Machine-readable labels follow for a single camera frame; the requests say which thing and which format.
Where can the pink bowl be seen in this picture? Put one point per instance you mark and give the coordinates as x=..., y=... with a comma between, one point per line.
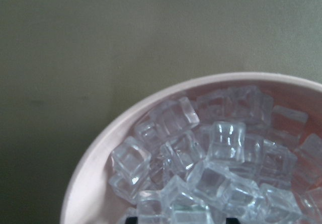
x=89, y=198

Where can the pile of ice cubes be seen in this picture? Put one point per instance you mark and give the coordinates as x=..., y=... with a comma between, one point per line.
x=231, y=155

